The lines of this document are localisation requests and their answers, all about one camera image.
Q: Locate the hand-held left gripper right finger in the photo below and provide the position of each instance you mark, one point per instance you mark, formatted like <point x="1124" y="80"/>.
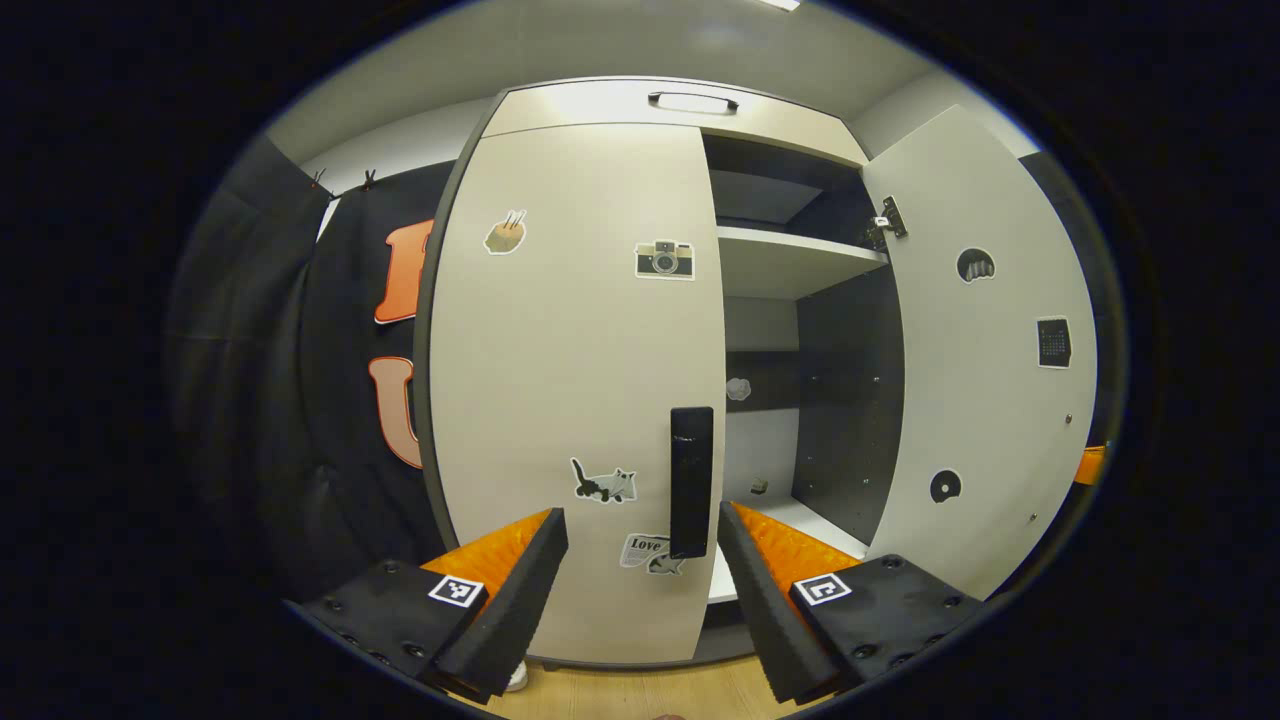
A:
<point x="765" y="600"/>

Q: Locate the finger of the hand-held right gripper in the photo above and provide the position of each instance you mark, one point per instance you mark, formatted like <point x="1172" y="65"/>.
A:
<point x="1091" y="466"/>

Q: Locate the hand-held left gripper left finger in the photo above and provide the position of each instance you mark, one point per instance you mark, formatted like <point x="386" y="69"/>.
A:
<point x="515" y="600"/>

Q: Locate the cabinet door with headphones sticker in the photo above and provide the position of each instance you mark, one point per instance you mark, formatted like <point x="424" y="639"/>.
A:
<point x="990" y="400"/>

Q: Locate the grey double-door shoe cabinet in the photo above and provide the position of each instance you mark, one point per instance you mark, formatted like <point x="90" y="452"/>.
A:
<point x="840" y="420"/>

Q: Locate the cabinet door with camera sticker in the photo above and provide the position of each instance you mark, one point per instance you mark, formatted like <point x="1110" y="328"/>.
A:
<point x="570" y="380"/>

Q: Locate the metal door hinge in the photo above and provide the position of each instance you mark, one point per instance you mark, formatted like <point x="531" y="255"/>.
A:
<point x="888" y="222"/>

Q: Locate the grey cabinet flap panel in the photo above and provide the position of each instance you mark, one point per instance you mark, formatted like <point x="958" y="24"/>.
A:
<point x="600" y="105"/>

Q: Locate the small white object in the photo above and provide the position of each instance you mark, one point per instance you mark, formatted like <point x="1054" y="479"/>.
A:
<point x="516" y="677"/>

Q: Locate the black backdrop cloth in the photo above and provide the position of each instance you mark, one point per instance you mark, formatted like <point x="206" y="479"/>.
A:
<point x="330" y="450"/>

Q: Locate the large ceiling light panel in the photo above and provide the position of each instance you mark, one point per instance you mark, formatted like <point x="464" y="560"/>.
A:
<point x="780" y="4"/>

